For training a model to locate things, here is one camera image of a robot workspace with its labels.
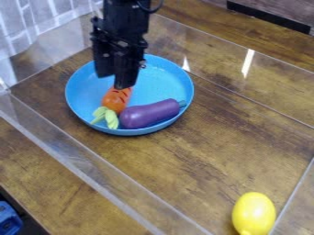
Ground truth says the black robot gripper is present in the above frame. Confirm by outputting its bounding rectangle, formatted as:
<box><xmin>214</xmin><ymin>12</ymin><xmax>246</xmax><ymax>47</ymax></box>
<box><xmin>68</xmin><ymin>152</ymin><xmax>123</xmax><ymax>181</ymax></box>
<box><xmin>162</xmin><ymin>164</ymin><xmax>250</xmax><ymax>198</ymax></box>
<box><xmin>91</xmin><ymin>0</ymin><xmax>150</xmax><ymax>90</ymax></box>

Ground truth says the orange toy carrot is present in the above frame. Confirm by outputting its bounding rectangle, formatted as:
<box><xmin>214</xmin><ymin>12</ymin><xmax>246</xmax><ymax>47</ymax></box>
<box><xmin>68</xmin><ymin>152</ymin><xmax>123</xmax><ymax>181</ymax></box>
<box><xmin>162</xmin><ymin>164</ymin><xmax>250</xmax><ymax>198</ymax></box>
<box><xmin>91</xmin><ymin>87</ymin><xmax>132</xmax><ymax>129</ymax></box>

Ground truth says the blue plastic plate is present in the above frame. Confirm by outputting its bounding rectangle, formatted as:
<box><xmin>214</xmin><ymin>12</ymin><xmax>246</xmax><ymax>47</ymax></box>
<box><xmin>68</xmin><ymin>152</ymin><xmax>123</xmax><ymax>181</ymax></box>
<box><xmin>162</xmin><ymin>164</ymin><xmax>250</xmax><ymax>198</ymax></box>
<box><xmin>65</xmin><ymin>54</ymin><xmax>194</xmax><ymax>136</ymax></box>

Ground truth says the purple toy eggplant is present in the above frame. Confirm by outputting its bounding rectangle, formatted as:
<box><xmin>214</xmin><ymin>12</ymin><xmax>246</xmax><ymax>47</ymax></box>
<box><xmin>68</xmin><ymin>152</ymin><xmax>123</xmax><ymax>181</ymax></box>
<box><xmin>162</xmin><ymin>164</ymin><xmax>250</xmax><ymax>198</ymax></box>
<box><xmin>119</xmin><ymin>98</ymin><xmax>187</xmax><ymax>129</ymax></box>

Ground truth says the white checkered curtain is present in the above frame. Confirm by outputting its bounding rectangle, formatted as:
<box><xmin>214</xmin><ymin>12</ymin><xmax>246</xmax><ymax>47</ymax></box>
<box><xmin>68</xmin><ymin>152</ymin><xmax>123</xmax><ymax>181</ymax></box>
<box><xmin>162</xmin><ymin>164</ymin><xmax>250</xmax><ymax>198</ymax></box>
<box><xmin>0</xmin><ymin>0</ymin><xmax>103</xmax><ymax>60</ymax></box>

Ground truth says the clear acrylic barrier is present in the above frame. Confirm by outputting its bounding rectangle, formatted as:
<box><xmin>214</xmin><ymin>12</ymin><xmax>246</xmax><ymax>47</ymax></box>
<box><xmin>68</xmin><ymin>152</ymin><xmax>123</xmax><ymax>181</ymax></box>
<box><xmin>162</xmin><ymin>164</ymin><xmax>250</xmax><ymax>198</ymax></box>
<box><xmin>0</xmin><ymin>6</ymin><xmax>314</xmax><ymax>235</ymax></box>

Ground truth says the blue object at corner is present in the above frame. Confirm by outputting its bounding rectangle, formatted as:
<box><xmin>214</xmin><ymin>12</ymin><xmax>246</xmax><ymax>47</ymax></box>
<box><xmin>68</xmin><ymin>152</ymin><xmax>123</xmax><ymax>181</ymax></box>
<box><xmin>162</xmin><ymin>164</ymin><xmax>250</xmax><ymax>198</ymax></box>
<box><xmin>0</xmin><ymin>201</ymin><xmax>23</xmax><ymax>235</ymax></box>

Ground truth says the yellow toy lemon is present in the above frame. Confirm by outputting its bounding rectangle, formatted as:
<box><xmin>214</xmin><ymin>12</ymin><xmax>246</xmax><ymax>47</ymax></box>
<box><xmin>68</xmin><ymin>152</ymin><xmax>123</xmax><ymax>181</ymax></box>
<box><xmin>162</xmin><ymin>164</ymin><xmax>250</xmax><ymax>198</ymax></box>
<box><xmin>231</xmin><ymin>192</ymin><xmax>277</xmax><ymax>235</ymax></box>

